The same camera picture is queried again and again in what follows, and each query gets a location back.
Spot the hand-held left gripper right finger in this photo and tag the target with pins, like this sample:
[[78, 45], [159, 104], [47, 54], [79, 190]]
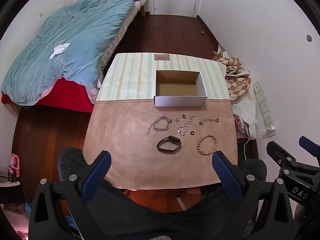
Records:
[[223, 172]]

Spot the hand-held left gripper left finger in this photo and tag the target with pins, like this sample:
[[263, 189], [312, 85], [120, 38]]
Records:
[[98, 172]]

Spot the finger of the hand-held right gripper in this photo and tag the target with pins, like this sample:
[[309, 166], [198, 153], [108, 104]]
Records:
[[310, 143], [283, 158]]

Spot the black smart band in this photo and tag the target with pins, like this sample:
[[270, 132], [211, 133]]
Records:
[[172, 138]]

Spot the cardboard box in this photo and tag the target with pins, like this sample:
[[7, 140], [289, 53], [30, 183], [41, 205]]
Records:
[[180, 101]]

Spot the white charger plug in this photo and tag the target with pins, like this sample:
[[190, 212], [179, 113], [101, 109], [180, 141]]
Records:
[[272, 130]]

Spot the striped and pink table cloth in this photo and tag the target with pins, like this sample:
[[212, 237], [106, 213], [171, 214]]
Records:
[[130, 142]]

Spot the red and white bag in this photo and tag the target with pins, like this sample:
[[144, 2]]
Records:
[[240, 126]]

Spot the white power strip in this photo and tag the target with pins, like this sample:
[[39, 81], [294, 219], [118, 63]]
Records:
[[262, 105]]

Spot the white plastic bag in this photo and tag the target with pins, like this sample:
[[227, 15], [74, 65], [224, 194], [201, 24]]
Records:
[[246, 110]]

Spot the person's dark fleece clothing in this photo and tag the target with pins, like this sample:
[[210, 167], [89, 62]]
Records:
[[155, 220]]

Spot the red bed sheet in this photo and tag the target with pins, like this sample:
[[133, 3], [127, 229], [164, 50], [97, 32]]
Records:
[[72, 96]]

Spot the pink plastic object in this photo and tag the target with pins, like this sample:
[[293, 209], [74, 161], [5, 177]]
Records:
[[15, 162]]

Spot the brown checkered blanket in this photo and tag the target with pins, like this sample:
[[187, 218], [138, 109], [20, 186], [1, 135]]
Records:
[[237, 75]]

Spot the white tissue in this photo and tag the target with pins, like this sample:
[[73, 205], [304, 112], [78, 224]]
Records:
[[58, 50]]

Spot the light blue duvet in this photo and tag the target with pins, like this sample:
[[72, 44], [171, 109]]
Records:
[[62, 30]]

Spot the wooden bed frame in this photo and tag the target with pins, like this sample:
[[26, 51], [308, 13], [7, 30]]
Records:
[[142, 11]]

